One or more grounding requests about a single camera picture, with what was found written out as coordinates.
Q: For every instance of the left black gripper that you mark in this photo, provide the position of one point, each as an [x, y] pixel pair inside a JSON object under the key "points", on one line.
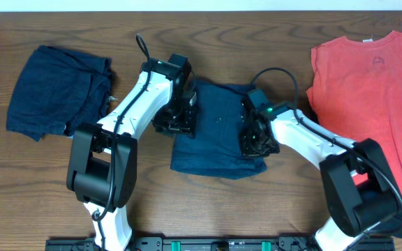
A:
{"points": [[187, 127]]}

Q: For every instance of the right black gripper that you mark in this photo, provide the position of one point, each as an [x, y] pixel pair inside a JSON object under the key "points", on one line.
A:
{"points": [[247, 150]]}

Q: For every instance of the navy blue shorts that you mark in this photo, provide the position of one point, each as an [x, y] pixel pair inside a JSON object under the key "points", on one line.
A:
{"points": [[214, 150]]}

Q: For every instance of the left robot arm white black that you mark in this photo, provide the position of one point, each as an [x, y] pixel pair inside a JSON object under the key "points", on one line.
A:
{"points": [[102, 171]]}

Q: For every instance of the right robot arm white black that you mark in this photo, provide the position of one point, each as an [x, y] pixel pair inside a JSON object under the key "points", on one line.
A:
{"points": [[360, 190]]}

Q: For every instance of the folded navy blue garment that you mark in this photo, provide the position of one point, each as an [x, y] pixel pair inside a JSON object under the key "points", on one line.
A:
{"points": [[57, 90]]}

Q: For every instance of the red t-shirt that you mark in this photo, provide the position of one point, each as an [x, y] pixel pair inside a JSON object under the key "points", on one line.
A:
{"points": [[357, 92]]}

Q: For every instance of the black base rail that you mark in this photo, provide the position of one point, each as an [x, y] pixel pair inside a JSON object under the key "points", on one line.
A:
{"points": [[281, 243]]}

